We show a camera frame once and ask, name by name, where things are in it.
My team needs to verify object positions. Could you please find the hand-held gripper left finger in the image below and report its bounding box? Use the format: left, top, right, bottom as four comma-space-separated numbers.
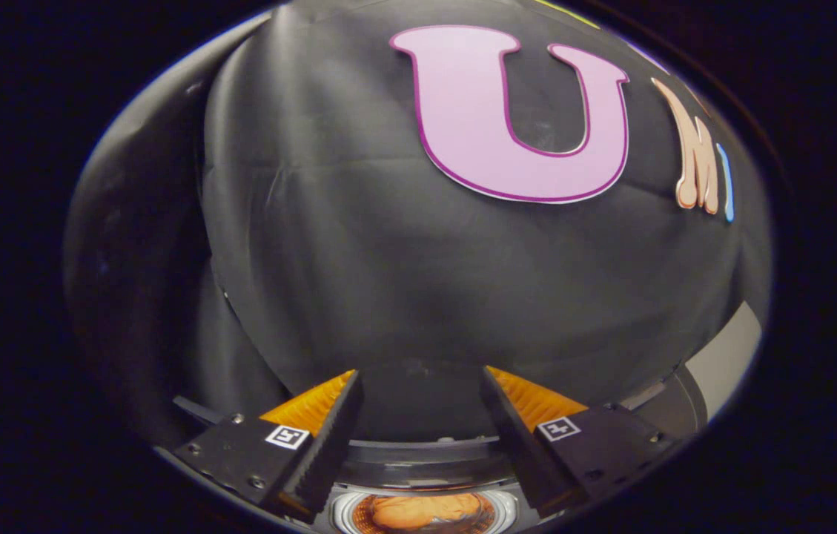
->
173, 369, 365, 524

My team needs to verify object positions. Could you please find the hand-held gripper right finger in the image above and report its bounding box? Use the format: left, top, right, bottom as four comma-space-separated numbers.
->
479, 365, 678, 518

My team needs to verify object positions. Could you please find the yellow polo shirt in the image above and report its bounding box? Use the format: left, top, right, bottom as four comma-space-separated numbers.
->
370, 493, 482, 533

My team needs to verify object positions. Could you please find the black backdrop cloth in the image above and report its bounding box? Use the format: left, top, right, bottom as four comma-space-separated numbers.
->
62, 0, 773, 446

